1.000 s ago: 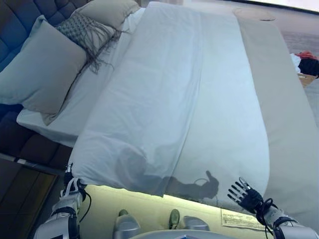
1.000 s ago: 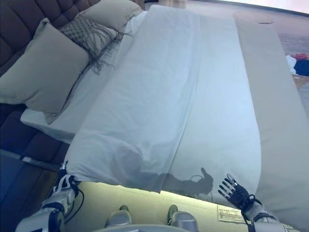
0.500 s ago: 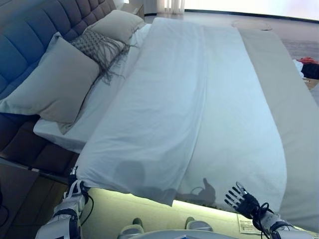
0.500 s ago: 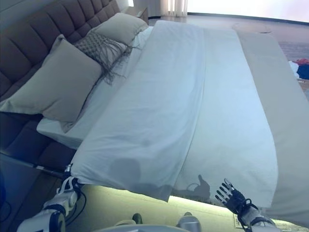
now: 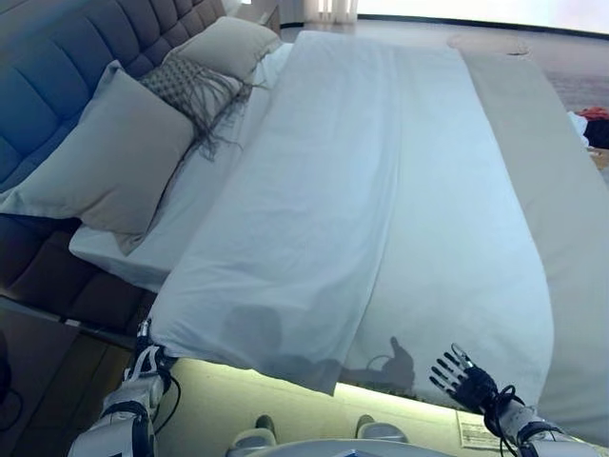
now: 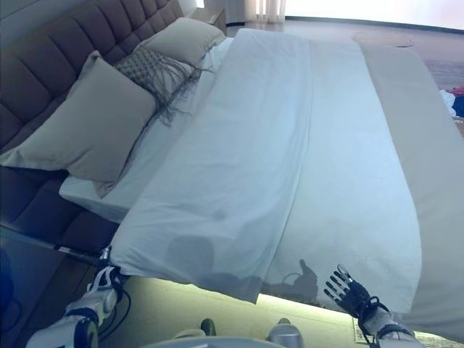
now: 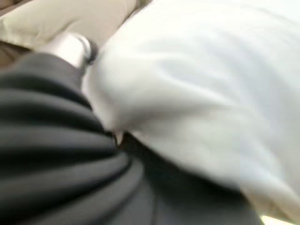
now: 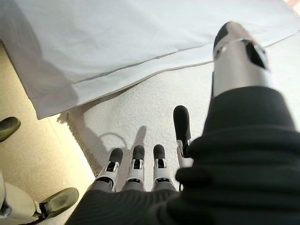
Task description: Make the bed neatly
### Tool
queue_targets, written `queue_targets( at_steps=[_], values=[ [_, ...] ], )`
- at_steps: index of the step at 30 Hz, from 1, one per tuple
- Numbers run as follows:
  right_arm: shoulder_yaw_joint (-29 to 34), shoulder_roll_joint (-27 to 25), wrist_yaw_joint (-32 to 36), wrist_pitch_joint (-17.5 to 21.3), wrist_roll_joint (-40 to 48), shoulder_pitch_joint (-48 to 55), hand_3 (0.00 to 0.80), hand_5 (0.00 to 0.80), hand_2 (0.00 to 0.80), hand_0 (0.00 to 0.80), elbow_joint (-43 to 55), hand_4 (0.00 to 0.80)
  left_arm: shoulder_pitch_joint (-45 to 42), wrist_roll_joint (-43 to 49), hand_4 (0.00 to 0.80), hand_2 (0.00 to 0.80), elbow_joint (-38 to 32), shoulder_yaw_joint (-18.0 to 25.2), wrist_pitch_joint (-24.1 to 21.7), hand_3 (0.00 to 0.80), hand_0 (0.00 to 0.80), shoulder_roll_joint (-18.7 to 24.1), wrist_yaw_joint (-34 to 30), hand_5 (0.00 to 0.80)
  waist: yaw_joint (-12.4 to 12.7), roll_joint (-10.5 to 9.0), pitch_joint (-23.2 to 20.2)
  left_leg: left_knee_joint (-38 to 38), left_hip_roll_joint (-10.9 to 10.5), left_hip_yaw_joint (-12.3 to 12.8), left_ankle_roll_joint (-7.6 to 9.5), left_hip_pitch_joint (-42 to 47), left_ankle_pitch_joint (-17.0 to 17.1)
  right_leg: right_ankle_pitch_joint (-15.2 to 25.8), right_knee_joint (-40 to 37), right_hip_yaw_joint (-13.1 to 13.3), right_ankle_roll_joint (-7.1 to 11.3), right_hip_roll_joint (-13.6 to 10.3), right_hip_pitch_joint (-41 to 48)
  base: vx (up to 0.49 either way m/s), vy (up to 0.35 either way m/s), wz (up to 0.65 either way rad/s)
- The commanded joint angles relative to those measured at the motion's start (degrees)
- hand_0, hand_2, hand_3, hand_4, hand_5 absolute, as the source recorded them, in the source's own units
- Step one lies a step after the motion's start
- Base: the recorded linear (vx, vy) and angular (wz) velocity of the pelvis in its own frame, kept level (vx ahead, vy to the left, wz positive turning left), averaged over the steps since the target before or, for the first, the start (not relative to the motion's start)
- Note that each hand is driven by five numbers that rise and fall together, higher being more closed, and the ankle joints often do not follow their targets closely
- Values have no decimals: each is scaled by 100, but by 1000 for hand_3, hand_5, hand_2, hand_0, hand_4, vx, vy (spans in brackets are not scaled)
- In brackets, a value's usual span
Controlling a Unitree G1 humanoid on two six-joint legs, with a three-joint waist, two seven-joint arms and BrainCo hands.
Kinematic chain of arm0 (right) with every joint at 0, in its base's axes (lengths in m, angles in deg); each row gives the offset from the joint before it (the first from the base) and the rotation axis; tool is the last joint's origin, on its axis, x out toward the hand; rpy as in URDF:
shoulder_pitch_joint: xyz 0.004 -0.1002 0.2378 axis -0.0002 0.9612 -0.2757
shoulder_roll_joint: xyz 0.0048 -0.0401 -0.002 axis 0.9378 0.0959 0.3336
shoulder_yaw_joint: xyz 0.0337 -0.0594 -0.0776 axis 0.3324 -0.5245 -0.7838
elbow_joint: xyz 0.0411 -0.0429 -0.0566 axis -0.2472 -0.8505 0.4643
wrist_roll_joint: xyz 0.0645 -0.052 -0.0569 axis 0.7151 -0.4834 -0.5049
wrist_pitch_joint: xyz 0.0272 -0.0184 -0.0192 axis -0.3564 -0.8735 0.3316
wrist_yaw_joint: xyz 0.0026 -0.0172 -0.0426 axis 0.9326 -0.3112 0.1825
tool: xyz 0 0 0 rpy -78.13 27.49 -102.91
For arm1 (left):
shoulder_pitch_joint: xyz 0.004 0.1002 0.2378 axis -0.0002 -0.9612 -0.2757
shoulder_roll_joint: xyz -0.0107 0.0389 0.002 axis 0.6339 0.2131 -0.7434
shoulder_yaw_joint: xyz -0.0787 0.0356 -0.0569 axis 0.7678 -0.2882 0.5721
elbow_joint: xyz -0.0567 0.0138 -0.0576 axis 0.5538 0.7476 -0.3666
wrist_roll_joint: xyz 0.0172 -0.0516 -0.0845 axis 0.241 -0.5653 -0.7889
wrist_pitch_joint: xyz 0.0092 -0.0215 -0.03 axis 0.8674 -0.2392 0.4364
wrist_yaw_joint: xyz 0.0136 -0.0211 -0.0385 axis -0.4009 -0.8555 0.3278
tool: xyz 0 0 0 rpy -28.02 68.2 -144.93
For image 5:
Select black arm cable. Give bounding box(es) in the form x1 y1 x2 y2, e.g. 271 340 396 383
482 384 524 457
154 359 186 433

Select white duvet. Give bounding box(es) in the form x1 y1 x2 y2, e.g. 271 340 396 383
150 29 557 397

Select white cloth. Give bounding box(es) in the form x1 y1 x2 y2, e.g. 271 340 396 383
565 111 591 149

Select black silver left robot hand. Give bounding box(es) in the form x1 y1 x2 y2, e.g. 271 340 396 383
134 318 167 362

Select silver right robot leg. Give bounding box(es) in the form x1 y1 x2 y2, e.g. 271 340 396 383
354 413 396 442

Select brown tufted bed frame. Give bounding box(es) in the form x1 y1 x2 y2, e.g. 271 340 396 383
0 0 227 353

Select silver robot leg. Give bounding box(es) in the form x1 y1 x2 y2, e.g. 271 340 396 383
227 413 282 451
354 413 396 442

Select silver left robot leg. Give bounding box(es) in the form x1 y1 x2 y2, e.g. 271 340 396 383
227 413 282 451

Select white printed paper sheet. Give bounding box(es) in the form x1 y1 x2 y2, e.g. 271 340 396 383
455 409 496 448

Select black bag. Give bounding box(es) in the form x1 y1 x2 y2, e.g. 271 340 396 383
584 118 609 149

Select beige floor rug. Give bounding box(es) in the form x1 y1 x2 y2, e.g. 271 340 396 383
446 31 532 58

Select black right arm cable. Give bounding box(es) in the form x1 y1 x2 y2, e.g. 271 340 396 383
482 384 524 457

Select woven fringed decorative pillow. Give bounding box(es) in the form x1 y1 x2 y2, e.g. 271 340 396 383
137 52 270 163

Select beige bed with headboard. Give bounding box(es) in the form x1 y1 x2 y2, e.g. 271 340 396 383
69 40 296 292

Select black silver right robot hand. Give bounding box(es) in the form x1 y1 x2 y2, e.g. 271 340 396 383
429 342 501 415

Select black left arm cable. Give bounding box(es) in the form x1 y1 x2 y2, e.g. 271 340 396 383
154 359 186 433

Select white sheer curtain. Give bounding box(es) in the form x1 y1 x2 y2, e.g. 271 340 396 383
318 0 358 15

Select beige pillow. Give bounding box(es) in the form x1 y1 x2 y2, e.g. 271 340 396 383
0 59 196 256
161 15 283 82

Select wooden nightstand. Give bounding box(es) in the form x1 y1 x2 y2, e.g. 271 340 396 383
0 294 144 457
240 0 282 34

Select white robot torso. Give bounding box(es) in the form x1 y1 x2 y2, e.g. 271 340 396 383
223 437 470 457

